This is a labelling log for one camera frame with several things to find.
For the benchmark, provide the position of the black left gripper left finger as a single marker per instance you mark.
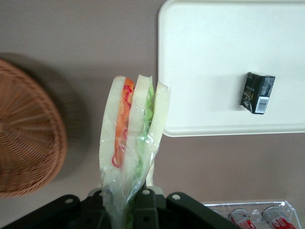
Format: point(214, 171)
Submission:
point(59, 212)

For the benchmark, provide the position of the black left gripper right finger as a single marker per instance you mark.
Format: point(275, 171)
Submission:
point(181, 212)

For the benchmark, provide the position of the small black carton with barcode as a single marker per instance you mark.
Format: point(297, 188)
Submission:
point(256, 93)

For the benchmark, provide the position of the plastic triangle sandwich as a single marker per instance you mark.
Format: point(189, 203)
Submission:
point(143, 107)

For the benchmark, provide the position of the brown round wicker basket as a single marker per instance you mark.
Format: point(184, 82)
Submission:
point(28, 131)

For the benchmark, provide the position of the clear acrylic bottle rack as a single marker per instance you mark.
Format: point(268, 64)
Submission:
point(257, 203)

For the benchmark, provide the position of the red cola bottle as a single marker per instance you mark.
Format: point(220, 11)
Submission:
point(243, 220)
point(278, 219)

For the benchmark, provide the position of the beige plastic tray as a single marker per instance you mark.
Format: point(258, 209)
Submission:
point(214, 47)

